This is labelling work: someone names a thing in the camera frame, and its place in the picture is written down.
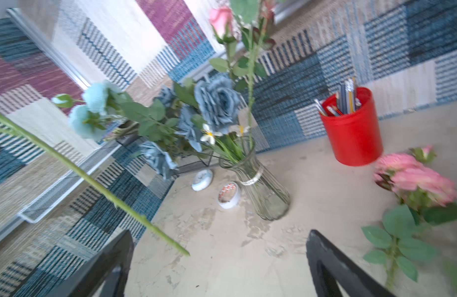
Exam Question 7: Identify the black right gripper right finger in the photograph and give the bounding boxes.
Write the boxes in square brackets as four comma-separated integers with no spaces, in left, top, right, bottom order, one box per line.
[306,230,393,297]

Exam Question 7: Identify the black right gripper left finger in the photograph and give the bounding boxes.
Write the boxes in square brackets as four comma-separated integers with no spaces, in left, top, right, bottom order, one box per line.
[47,230,134,297]

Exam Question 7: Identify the large peach pink rose stem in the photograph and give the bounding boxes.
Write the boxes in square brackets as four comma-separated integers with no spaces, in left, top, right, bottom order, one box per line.
[0,112,190,256]

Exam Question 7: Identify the pink carnation stem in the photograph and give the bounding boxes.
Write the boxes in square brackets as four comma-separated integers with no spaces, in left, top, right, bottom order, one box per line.
[362,146,457,291]

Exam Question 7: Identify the small pink rosebud stem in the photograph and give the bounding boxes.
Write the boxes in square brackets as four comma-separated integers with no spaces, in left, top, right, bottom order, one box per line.
[209,1,275,151]

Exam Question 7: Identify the ribbed glass vase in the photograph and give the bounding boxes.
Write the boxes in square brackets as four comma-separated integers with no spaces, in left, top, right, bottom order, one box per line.
[219,148,291,221]

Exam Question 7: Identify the red pen holder cup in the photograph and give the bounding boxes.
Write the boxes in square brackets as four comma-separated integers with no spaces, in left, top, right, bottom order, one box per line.
[320,87,383,167]

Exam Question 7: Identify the white and blue alarm clock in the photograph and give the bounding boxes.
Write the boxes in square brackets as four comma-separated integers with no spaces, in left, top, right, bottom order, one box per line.
[191,169,214,192]

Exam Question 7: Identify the white daisy sprig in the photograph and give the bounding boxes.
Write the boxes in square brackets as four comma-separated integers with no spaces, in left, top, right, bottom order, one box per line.
[200,124,250,164]

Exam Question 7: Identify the pens in red cup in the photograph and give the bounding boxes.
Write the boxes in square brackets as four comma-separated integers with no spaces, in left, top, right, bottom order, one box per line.
[315,77,362,117]

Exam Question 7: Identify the light blue flower stem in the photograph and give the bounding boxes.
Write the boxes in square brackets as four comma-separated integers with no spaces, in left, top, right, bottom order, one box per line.
[51,81,171,141]

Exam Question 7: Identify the dusty blue rose bunch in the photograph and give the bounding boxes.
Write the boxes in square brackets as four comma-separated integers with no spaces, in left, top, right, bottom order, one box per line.
[138,75,241,179]

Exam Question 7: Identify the black wire rack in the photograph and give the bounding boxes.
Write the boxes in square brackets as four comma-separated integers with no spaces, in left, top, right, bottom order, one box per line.
[114,133,218,176]

